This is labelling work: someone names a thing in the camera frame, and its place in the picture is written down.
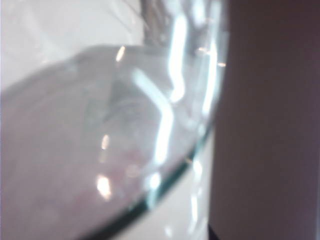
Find clear water bottle red label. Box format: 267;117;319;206
0;0;230;240

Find brown fabric desk partition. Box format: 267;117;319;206
206;0;320;240

